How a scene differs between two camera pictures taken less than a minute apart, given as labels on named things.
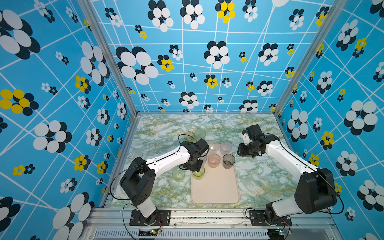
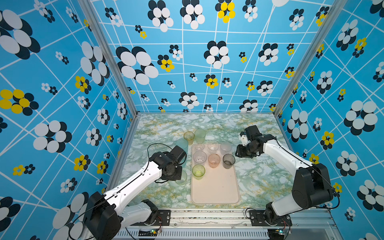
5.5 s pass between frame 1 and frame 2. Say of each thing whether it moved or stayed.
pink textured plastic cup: stayed
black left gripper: moved
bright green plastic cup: stayed
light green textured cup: stayed
